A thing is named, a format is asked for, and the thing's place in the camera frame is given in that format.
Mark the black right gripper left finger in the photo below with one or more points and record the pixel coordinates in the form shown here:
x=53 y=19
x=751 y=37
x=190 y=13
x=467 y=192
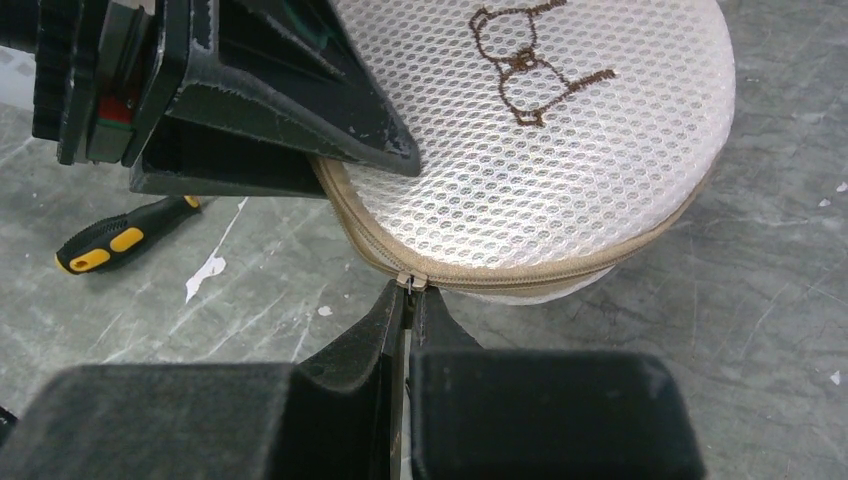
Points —
x=335 y=415

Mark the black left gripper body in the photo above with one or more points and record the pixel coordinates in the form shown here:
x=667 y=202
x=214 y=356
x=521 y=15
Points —
x=102 y=81

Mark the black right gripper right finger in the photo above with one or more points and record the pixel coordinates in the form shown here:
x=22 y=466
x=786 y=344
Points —
x=480 y=413

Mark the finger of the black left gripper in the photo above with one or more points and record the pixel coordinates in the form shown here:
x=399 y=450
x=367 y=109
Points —
x=286 y=73
x=184 y=158

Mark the white mesh laundry bag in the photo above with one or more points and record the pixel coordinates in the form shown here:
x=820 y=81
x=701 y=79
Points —
x=557 y=138

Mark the white plastic basket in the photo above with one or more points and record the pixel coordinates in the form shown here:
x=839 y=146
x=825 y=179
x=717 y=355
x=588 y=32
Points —
x=17 y=78

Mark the small yellow black screwdriver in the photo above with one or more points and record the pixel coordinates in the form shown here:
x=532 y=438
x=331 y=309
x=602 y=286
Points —
x=113 y=242

